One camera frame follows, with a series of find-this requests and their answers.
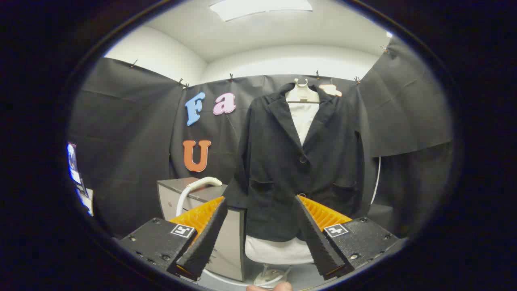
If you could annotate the white dress form torso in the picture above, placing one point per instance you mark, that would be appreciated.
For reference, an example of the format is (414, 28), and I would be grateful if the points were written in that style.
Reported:
(303, 117)

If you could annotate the grey drawer cabinet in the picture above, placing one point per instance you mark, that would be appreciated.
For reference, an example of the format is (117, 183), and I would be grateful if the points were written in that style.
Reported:
(232, 246)

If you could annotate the black blazer jacket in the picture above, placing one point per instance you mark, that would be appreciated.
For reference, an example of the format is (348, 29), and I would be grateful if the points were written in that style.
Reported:
(274, 169)

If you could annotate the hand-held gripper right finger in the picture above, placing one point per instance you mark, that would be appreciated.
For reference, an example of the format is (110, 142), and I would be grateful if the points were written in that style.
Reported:
(315, 238)

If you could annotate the colourful printed papers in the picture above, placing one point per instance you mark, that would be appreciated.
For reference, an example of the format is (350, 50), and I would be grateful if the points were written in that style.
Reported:
(74, 165)

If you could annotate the black backdrop cloth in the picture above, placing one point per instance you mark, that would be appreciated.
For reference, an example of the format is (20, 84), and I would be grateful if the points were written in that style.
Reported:
(129, 141)

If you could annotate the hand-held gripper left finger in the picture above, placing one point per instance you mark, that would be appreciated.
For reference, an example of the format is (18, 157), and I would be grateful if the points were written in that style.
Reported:
(206, 238)

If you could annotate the dress form stand base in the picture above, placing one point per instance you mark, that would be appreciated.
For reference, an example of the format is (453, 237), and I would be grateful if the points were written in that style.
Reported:
(268, 277)

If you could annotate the ceiling light panel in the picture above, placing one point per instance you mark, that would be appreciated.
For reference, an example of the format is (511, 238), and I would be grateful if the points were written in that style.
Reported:
(258, 7)

